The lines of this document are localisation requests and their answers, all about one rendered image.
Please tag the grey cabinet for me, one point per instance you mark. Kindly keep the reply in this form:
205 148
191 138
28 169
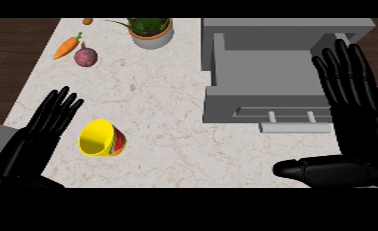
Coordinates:
284 31

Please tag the small brown vegetable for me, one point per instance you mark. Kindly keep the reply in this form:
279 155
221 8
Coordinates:
87 21

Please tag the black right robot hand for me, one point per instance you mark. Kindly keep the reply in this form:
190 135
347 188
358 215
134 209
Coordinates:
349 131

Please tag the grey open drawer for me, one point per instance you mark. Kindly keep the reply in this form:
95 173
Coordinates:
267 85

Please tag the yellow cup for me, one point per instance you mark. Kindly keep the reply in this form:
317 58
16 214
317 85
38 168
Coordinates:
101 138

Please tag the potted green plant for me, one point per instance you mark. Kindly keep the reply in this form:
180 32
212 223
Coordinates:
150 31

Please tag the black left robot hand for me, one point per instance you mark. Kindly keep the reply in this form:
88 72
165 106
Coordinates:
29 141

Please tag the orange carrot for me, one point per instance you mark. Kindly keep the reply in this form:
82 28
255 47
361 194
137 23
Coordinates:
66 47

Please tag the purple beet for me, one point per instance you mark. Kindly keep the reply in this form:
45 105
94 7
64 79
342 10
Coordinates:
84 56

